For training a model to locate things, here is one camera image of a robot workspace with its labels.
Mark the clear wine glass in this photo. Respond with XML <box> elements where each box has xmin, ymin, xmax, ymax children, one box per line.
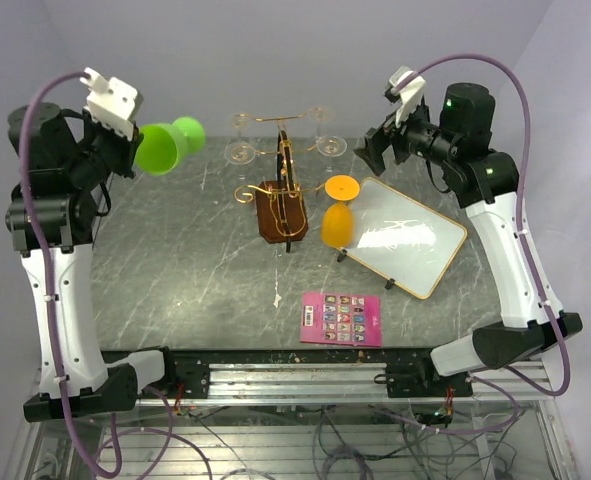
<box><xmin>306</xmin><ymin>106</ymin><xmax>335</xmax><ymax>140</ymax></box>
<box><xmin>316</xmin><ymin>135</ymin><xmax>347</xmax><ymax>173</ymax></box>
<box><xmin>227</xmin><ymin>112</ymin><xmax>250</xmax><ymax>142</ymax></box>

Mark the pink sticker card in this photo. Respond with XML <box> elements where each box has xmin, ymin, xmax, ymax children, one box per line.
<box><xmin>300</xmin><ymin>292</ymin><xmax>383</xmax><ymax>348</ymax></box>

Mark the gold wire wine glass rack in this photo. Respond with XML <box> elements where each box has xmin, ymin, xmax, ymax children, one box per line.
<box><xmin>234</xmin><ymin>111</ymin><xmax>321</xmax><ymax>253</ymax></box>

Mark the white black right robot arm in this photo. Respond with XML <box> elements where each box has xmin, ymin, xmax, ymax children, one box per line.
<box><xmin>354</xmin><ymin>78</ymin><xmax>583</xmax><ymax>396</ymax></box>

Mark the clear tall champagne flute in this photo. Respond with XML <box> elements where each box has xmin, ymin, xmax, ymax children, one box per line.
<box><xmin>224</xmin><ymin>141</ymin><xmax>256</xmax><ymax>180</ymax></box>

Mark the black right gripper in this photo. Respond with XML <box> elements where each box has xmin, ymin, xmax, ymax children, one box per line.
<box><xmin>354</xmin><ymin>95</ymin><xmax>459</xmax><ymax>175</ymax></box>

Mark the aluminium rail base frame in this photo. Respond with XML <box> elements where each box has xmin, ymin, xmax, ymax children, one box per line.
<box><xmin>4</xmin><ymin>344</ymin><xmax>576</xmax><ymax>480</ymax></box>

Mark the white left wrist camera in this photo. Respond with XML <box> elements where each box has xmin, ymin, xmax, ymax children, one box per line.
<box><xmin>80</xmin><ymin>67</ymin><xmax>143</xmax><ymax>141</ymax></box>

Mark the orange plastic goblet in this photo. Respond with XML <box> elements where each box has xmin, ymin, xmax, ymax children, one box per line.
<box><xmin>321</xmin><ymin>175</ymin><xmax>360</xmax><ymax>249</ymax></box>

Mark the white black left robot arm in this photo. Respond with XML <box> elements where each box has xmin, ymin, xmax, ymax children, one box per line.
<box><xmin>5</xmin><ymin>102</ymin><xmax>179</xmax><ymax>422</ymax></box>

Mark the gold framed mirror tray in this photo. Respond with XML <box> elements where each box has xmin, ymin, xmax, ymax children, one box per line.
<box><xmin>339</xmin><ymin>177</ymin><xmax>468</xmax><ymax>300</ymax></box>

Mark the green plastic goblet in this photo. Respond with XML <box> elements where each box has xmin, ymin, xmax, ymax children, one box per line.
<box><xmin>134</xmin><ymin>117</ymin><xmax>206</xmax><ymax>176</ymax></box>

